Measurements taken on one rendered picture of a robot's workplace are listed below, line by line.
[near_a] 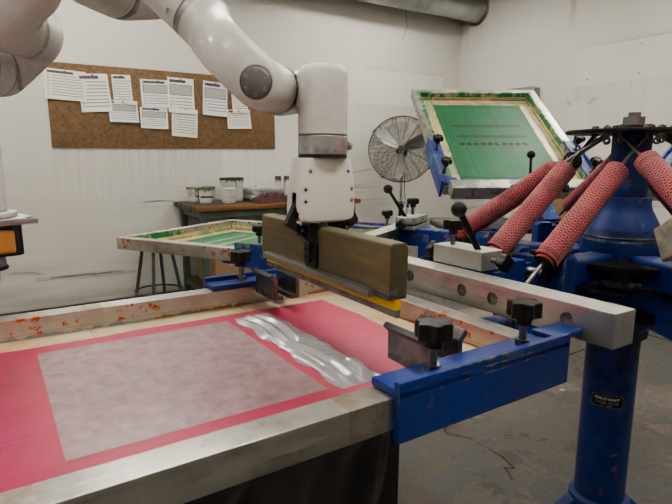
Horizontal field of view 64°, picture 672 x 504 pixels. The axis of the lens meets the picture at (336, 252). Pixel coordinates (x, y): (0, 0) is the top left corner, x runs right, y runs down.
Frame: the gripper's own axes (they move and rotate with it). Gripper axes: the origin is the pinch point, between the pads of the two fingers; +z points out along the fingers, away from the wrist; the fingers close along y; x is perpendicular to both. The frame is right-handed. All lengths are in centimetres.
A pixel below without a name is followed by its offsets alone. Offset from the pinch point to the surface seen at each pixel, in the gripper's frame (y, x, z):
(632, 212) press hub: -83, 4, -3
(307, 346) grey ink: 5.1, 4.3, 13.2
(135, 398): 30.7, 6.8, 14.1
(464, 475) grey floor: -105, -62, 109
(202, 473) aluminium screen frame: 30.1, 29.5, 12.0
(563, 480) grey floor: -135, -39, 109
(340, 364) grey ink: 4.8, 12.8, 13.2
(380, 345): -5.8, 8.3, 13.8
